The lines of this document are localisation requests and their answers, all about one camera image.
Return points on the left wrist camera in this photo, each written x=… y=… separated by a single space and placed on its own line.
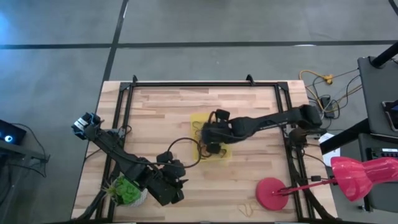
x=164 y=157

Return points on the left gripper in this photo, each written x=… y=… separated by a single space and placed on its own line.
x=164 y=186

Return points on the tablet with dark screen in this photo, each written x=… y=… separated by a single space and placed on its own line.
x=392 y=115

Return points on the black device with blue light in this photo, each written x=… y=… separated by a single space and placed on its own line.
x=15 y=133

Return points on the black pole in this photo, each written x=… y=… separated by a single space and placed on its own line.
x=385 y=55

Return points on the black metal beam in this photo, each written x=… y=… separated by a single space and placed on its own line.
x=345 y=137

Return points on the thin black rubber band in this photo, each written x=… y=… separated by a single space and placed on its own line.
x=225 y=153

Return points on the green plant in white pot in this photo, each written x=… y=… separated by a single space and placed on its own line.
x=124 y=193

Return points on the white paper sheet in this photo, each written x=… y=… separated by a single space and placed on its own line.
x=331 y=157

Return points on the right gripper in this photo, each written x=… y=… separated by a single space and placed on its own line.
x=220 y=132

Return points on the red desk lamp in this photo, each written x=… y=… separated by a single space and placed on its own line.
x=270 y=193

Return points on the dark metal stand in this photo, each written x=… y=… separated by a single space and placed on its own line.
x=18 y=150

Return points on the black box with control panel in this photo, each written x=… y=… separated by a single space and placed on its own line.
x=377 y=141

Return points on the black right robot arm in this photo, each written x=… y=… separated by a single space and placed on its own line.
x=273 y=119

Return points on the yellow plastic bin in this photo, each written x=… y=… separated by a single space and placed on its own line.
x=194 y=115

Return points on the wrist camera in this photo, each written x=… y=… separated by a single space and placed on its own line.
x=222 y=115
x=164 y=157

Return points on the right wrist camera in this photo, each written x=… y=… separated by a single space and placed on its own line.
x=222 y=115

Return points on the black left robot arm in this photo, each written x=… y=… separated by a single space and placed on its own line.
x=124 y=158

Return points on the yellow rubber band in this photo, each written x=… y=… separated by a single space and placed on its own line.
x=247 y=215

